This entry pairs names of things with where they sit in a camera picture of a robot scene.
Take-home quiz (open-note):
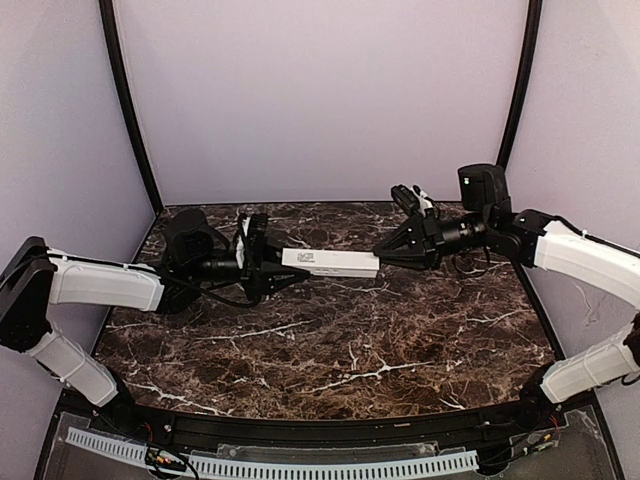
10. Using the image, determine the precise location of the white remote control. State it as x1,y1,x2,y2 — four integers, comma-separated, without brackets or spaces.
281,248,380,278

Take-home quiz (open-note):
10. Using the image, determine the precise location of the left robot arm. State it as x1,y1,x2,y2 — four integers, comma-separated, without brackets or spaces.
1,209,384,410

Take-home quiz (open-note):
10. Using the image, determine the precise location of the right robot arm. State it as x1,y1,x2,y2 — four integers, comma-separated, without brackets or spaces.
409,164,639,407

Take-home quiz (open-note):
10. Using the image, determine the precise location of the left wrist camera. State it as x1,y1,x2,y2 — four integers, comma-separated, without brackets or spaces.
235,213,249,270

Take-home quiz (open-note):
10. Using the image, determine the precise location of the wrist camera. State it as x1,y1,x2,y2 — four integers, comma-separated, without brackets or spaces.
235,213,249,270
390,184,436,217

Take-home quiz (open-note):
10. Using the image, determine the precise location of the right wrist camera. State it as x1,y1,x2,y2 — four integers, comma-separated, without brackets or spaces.
390,184,436,217

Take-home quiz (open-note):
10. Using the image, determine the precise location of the black front rail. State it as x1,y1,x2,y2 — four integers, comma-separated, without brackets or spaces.
59,389,596,456

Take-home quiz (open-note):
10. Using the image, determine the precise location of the white cable duct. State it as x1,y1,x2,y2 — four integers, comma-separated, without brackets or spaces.
65,427,479,479

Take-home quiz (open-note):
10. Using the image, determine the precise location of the black frame post right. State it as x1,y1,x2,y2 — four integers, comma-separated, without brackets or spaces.
495,0,543,173

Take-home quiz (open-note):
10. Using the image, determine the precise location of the black frame post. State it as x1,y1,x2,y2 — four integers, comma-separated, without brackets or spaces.
98,0,164,216
495,0,543,173

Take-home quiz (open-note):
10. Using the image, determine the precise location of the black frame post left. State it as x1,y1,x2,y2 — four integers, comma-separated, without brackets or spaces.
98,0,164,216

